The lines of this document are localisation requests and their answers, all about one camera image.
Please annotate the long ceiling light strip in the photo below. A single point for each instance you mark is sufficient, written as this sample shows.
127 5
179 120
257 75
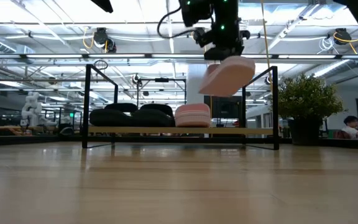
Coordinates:
73 56

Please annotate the green potted plant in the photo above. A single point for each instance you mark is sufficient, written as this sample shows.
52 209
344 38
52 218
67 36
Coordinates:
306 99

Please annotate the pink rubber slide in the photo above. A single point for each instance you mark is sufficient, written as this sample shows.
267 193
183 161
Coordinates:
193 116
228 77

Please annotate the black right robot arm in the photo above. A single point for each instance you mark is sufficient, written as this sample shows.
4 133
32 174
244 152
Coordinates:
225 15

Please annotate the black aluminium table frame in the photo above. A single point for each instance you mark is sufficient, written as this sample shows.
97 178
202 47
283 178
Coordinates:
26 140

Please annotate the black rubber slide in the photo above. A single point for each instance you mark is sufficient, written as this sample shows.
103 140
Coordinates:
152 118
110 118

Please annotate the white humanoid robot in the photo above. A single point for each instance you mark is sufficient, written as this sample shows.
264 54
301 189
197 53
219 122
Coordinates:
31 109

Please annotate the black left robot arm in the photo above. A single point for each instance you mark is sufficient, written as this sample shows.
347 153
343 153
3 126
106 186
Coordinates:
102 4

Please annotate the black metal wooden shelf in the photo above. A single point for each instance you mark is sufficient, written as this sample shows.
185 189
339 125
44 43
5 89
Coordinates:
182 130

